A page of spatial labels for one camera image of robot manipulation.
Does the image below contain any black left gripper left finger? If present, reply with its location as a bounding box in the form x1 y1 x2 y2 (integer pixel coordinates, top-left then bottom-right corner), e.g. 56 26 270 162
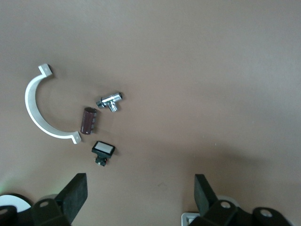
31 173 88 226

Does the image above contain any white curved pipe clamp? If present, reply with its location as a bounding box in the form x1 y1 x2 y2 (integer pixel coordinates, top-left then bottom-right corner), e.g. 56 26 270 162
24 64 82 145

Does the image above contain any black rectangular white-faced switch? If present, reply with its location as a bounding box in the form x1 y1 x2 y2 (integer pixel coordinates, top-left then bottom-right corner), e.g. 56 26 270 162
91 140 116 167

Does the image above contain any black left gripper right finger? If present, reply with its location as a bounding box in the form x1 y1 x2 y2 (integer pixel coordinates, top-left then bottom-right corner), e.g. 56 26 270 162
194 174 238 226

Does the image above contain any chrome valve fitting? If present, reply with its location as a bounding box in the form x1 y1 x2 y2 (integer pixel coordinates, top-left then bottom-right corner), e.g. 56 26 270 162
95 91 125 113

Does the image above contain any dark brown terminal block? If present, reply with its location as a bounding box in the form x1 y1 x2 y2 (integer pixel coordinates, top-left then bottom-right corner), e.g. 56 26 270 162
79 107 98 135

